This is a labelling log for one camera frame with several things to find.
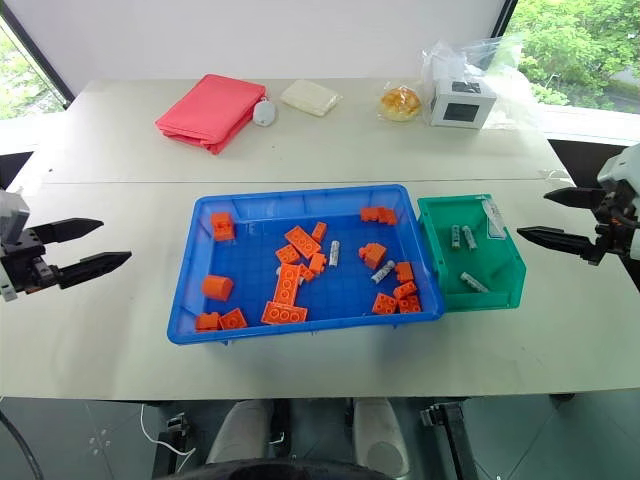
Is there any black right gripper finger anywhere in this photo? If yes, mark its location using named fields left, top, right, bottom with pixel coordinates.
left=515, top=225, right=598, bottom=260
left=543, top=186, right=609, bottom=211

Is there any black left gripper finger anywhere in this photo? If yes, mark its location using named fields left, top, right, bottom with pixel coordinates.
left=56, top=250, right=133, bottom=292
left=29, top=217, right=105, bottom=247

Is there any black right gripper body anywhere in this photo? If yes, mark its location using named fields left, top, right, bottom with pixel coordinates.
left=589, top=180, right=640, bottom=267

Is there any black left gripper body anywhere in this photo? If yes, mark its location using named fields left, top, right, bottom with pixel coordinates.
left=0, top=228, right=63, bottom=296

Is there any green plastic bin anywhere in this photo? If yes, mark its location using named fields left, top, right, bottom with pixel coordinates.
left=415, top=193, right=528, bottom=313

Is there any white cube device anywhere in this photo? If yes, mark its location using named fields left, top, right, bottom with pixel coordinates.
left=428, top=76, right=498, bottom=132

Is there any clear label sleeve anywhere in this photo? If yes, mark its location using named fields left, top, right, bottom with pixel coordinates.
left=481, top=199, right=507, bottom=241

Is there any clear plastic bag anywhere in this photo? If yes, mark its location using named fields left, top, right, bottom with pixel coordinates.
left=419, top=31, right=545, bottom=132

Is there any pink folded cloth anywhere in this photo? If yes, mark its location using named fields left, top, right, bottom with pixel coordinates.
left=153, top=73, right=268, bottom=157

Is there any bread in clear wrapper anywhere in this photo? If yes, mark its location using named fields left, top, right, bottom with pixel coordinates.
left=376, top=84, right=424, bottom=124

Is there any grey rounded robot leg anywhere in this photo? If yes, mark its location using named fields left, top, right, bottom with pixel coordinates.
left=206, top=399, right=274, bottom=465
left=351, top=396, right=412, bottom=479

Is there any blue plastic tray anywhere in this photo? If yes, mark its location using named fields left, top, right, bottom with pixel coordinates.
left=166, top=183, right=447, bottom=347

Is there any black table leg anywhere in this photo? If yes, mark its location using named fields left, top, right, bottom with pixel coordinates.
left=419, top=399, right=482, bottom=480

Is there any white computer mouse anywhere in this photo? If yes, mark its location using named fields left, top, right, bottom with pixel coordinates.
left=251, top=97, right=278, bottom=128

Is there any white wrapped packet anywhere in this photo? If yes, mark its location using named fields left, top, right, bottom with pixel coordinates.
left=279, top=79, right=344, bottom=118

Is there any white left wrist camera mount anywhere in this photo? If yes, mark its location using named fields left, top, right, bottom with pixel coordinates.
left=0, top=188, right=32, bottom=303

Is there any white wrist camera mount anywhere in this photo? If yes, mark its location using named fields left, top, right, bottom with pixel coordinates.
left=596, top=144, right=640, bottom=195
left=0, top=188, right=32, bottom=303

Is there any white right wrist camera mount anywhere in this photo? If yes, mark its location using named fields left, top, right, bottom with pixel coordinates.
left=596, top=144, right=640, bottom=195

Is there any black floor cable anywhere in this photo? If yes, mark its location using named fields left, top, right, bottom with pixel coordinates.
left=0, top=411, right=47, bottom=480

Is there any black window frame post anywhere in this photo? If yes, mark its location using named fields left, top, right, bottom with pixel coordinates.
left=488, top=0, right=519, bottom=39
left=0, top=0, right=77, bottom=112

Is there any white floor cable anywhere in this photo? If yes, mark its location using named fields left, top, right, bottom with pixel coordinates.
left=139, top=401, right=197, bottom=457

